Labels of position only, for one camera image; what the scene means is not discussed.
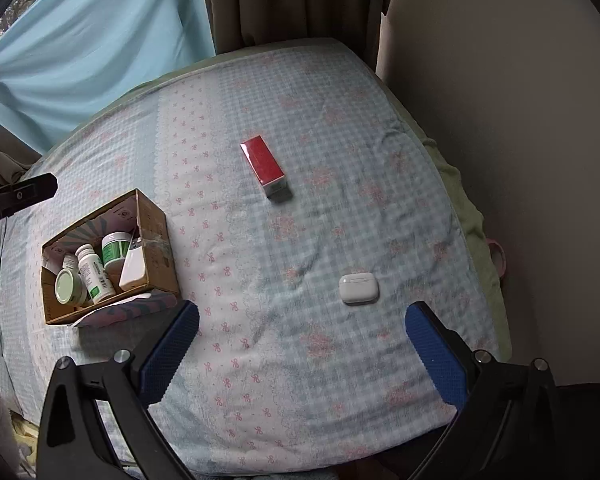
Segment white pill bottle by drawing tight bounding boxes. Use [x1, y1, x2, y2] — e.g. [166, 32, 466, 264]
[76, 243, 116, 304]

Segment cardboard box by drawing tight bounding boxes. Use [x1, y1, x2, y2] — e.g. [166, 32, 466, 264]
[41, 189, 182, 329]

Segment white jar green label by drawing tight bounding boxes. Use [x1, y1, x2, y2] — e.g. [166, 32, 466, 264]
[101, 232, 133, 270]

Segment grey curtain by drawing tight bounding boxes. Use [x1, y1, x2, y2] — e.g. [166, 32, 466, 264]
[0, 115, 32, 187]

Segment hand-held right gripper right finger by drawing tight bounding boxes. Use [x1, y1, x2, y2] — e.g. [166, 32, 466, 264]
[404, 301, 568, 480]

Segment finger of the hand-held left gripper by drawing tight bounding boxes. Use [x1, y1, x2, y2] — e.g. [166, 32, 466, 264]
[0, 172, 59, 233]

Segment red rectangular box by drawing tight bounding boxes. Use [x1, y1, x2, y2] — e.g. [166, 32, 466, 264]
[239, 135, 292, 200]

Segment brown curtains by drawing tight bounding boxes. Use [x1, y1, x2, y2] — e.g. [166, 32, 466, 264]
[197, 0, 402, 77]

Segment white earbuds case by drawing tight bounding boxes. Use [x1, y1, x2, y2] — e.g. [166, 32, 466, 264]
[338, 272, 380, 305]

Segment white remote control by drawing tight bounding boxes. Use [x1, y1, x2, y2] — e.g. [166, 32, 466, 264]
[118, 237, 148, 292]

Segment green bed sheet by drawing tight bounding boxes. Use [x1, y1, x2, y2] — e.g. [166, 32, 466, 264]
[125, 35, 512, 361]

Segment green lid jar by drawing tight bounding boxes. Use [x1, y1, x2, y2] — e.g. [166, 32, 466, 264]
[55, 269, 88, 306]

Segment blue checked floral blanket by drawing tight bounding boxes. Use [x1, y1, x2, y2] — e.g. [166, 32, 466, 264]
[0, 37, 487, 477]

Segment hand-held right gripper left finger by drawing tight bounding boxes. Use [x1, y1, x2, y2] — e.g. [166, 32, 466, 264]
[36, 301, 201, 480]

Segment light blue hanging cloth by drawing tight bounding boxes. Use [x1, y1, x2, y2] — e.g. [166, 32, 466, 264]
[0, 0, 217, 155]

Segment pink object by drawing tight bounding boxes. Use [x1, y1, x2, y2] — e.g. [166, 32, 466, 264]
[485, 237, 509, 279]

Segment yellow patterned cloth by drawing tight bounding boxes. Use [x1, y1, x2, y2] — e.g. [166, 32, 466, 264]
[10, 419, 37, 467]

